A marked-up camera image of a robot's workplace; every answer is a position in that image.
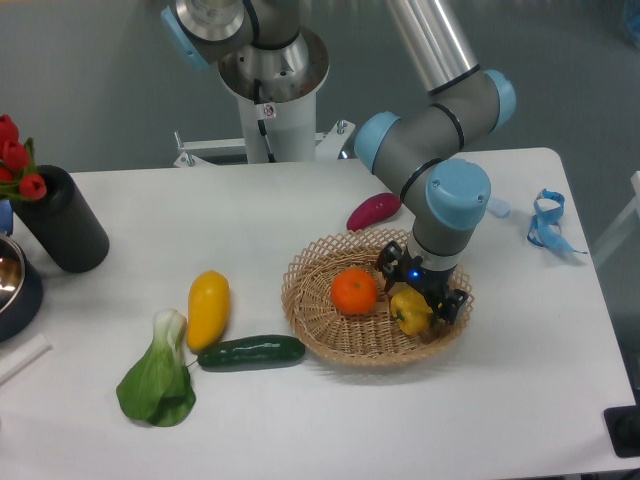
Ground purple sweet potato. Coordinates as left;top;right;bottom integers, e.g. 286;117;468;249
346;193;402;231

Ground red tulip flowers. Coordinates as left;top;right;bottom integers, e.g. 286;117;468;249
1;114;47;202

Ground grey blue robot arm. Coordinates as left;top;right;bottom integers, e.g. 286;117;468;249
161;1;516;324

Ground green cucumber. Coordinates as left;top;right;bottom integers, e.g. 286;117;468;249
196;334;306;372

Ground white paper roll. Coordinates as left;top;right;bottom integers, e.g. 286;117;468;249
0;334;52;385

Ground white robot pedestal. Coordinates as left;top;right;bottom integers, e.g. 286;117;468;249
173;92;356;168

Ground yellow bell pepper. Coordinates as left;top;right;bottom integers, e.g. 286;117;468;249
390;287;433;336

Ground woven wicker basket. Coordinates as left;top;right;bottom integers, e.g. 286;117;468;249
281;229;474;367

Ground orange fruit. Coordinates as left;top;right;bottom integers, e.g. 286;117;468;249
330;268;378;315

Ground black cylindrical vase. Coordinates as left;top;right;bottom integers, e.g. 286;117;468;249
10;165;110;273

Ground green bok choy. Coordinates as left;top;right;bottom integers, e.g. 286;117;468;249
116;309;196;427

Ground blue crumpled ribbon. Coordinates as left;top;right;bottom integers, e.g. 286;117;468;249
527;189;587;255

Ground blue ribbon strip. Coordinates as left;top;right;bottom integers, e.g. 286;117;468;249
486;197;511;218

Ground yellow mango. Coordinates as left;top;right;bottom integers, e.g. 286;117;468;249
186;270;231;354

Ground black device table edge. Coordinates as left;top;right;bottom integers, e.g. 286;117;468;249
604;405;639;458

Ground metal bowl dark rim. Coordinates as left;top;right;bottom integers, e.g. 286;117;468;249
1;234;44;342

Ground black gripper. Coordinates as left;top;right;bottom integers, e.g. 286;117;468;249
375;241;469;330

